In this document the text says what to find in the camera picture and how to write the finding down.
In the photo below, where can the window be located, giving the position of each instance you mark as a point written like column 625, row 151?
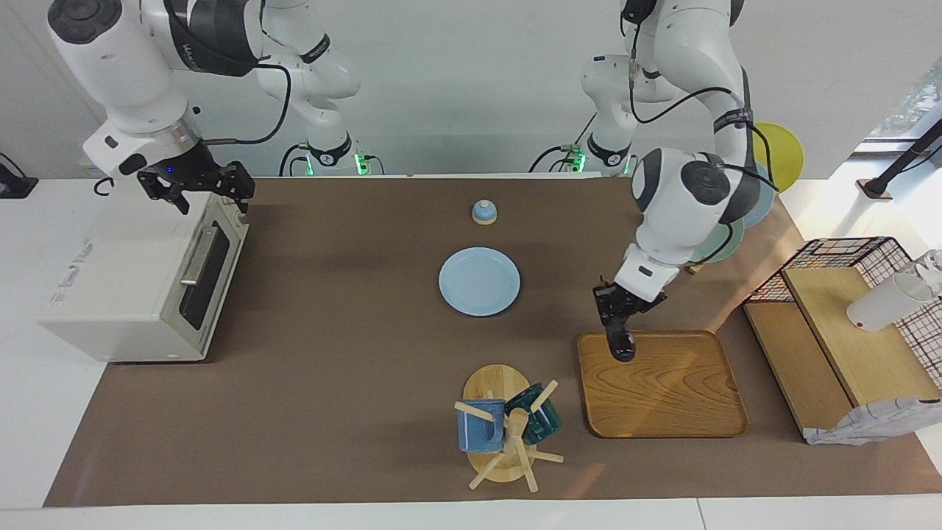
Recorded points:
column 920, row 96

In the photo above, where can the dark green mug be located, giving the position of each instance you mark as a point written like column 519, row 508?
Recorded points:
column 543, row 423

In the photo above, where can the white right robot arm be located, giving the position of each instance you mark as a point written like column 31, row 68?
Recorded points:
column 125, row 66

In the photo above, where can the wooden mug tree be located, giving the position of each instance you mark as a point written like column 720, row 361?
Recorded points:
column 493, row 379

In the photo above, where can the black device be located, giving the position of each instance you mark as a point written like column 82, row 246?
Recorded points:
column 15, row 184

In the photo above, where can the wooden plate rack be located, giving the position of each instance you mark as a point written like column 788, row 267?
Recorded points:
column 697, row 268

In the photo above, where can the checkered grey cloth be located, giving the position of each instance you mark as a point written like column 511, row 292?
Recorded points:
column 876, row 423

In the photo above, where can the light blue racked plate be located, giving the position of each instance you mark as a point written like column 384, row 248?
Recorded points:
column 765, row 206

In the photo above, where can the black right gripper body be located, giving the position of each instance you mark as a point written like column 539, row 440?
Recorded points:
column 190, row 171

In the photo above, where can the wooden two-step shelf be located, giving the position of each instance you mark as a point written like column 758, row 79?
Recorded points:
column 861, row 346

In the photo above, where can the white cup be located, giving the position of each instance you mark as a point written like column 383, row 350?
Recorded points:
column 883, row 305

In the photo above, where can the pale green plate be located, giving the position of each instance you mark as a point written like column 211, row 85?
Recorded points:
column 725, row 243

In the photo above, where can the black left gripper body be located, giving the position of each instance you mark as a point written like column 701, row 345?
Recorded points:
column 622, row 303

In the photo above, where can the light blue serving plate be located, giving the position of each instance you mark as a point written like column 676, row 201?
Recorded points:
column 478, row 282

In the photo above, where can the blue mug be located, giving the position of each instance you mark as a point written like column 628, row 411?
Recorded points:
column 478, row 430

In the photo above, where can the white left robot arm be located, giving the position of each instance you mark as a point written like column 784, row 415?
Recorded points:
column 684, row 206

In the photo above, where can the clear glass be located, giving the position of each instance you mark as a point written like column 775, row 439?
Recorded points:
column 931, row 269

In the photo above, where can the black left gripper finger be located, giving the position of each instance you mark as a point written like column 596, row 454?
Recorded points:
column 630, row 331
column 611, row 333

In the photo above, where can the black camera stand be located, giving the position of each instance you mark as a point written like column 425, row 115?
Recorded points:
column 909, row 158

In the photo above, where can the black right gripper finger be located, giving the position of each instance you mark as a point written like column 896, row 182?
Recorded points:
column 246, row 188
column 173, row 199

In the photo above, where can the brown table mat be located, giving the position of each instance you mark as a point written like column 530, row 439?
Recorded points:
column 331, row 353

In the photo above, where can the white toaster oven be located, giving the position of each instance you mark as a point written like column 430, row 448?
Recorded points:
column 125, row 272

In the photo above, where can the yellow plate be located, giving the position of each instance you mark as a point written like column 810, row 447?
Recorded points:
column 784, row 151

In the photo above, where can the wooden serving tray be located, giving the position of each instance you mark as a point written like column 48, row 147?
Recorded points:
column 659, row 390

